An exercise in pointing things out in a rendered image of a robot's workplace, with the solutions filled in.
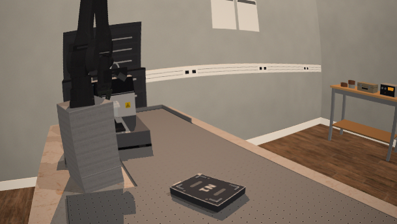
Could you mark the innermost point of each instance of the white multiwell plate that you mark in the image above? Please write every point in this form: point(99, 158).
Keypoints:
point(116, 104)

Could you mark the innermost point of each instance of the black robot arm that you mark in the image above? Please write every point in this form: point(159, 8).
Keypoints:
point(80, 62)

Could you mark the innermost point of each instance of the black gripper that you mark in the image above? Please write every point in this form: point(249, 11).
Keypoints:
point(103, 88)

